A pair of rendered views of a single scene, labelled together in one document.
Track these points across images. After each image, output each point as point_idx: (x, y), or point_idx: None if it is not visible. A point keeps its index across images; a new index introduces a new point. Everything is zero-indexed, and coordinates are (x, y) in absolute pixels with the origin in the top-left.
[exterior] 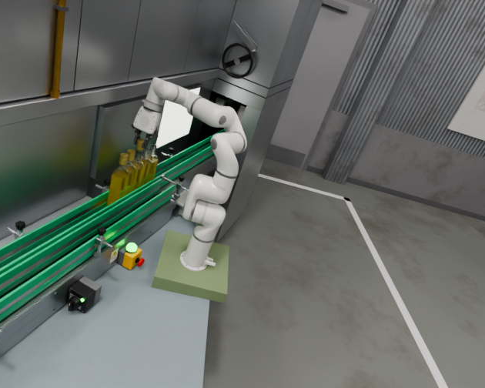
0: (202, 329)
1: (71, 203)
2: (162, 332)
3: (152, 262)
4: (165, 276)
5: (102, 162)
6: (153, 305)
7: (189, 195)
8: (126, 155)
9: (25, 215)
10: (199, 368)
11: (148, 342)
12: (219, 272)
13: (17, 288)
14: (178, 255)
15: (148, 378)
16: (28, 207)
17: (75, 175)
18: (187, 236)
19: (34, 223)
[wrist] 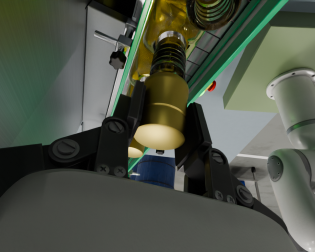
0: (261, 125)
1: (85, 46)
2: (226, 127)
3: (230, 65)
4: (237, 108)
5: (64, 47)
6: (222, 112)
7: (279, 209)
8: (139, 155)
9: (77, 114)
10: (246, 142)
11: (214, 132)
12: None
13: (131, 167)
14: (267, 80)
15: (212, 144)
16: (73, 120)
17: (60, 84)
18: (313, 34)
19: (84, 97)
